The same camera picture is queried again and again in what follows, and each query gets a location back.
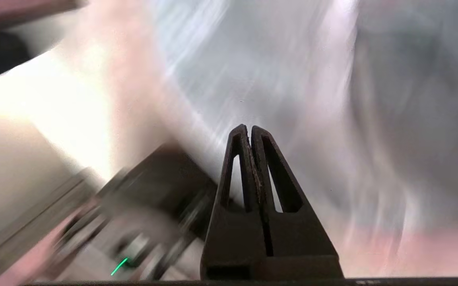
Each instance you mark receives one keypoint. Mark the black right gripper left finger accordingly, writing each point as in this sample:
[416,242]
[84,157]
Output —
[233,246]

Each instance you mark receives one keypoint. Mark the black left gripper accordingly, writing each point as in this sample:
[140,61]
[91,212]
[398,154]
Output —
[153,206]

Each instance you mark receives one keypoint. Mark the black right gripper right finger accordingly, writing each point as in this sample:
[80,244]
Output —
[292,234]

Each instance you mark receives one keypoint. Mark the white red-print trash bag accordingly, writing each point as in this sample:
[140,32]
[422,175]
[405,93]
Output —
[292,79]

